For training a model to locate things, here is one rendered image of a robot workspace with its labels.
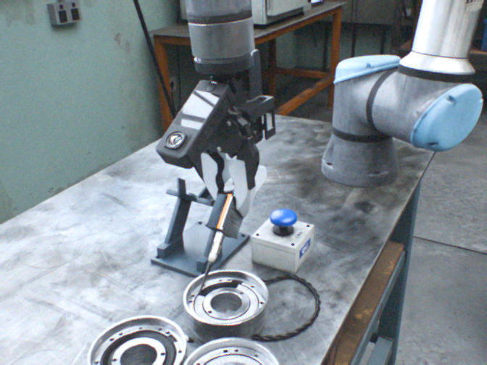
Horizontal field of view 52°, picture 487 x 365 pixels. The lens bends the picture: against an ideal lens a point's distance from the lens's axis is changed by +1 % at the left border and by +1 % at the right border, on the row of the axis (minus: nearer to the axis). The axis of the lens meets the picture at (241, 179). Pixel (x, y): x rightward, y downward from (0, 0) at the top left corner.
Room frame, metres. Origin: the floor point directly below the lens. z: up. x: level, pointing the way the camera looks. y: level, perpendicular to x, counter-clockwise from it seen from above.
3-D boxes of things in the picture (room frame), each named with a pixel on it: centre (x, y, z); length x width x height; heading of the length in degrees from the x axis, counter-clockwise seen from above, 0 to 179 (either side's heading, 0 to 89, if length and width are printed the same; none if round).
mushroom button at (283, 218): (0.63, -0.06, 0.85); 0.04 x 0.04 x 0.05
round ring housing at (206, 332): (0.49, 0.02, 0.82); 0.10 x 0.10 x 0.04
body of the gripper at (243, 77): (0.61, 0.01, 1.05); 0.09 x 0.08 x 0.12; 145
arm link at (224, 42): (0.60, 0.02, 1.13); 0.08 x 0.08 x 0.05
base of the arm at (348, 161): (0.92, -0.24, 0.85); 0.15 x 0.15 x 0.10
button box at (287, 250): (0.63, -0.06, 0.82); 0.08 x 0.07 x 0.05; 150
